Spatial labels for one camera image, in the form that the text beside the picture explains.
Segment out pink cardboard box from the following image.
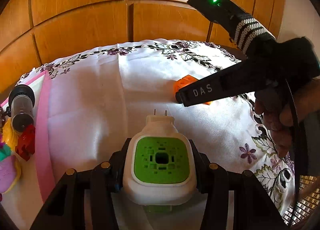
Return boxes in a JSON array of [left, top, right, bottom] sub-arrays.
[[0, 71, 55, 230]]

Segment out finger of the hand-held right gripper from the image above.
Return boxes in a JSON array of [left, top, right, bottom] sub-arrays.
[[175, 87, 195, 107]]

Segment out black cable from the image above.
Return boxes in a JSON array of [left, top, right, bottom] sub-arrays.
[[285, 80, 304, 203]]

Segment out person's right hand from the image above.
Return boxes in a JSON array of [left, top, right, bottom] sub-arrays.
[[254, 77, 320, 158]]

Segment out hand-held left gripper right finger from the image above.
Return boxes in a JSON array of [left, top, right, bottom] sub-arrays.
[[189, 140, 290, 230]]

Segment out orange building block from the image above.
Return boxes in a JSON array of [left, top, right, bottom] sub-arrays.
[[174, 75, 213, 105]]

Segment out wooden wardrobe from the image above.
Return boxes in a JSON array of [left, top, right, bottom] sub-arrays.
[[0, 0, 288, 93]]

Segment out white floral embroidered tablecloth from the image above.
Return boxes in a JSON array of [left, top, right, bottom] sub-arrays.
[[15, 39, 300, 230]]

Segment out black striped fabric strap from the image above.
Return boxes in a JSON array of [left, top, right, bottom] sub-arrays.
[[234, 13, 320, 80]]

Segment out pink perforated plastic shell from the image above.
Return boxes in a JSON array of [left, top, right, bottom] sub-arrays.
[[0, 156, 22, 194]]

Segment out woven rattan chair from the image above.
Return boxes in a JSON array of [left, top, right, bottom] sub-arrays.
[[282, 175, 320, 225]]

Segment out orange and green plastic toy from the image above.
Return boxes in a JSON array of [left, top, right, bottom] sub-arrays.
[[0, 117, 22, 162]]

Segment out green white plug-in device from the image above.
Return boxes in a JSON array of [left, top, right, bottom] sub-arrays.
[[122, 108, 197, 213]]

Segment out red building block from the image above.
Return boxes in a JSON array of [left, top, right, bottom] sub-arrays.
[[15, 124, 36, 162]]

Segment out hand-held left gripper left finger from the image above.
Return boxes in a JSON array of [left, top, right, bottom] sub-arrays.
[[30, 137, 133, 230]]

